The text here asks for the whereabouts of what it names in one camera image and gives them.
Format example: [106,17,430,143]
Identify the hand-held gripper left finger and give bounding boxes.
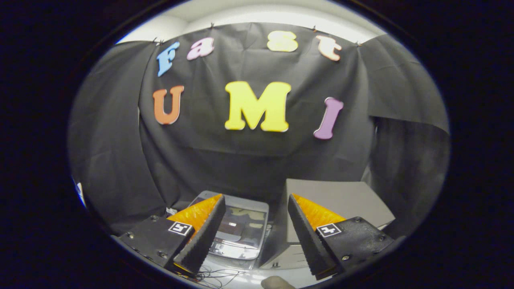
[118,193,226,276]

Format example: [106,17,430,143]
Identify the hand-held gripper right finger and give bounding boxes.
[287,193,396,281]

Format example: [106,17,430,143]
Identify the grey washing machine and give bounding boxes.
[167,190,274,270]

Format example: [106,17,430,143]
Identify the beige cabinet with dark top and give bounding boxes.
[259,179,396,271]

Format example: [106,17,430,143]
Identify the black backdrop cloth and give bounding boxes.
[67,22,451,236]

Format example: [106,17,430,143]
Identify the thin black floor cables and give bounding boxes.
[177,265,246,289]

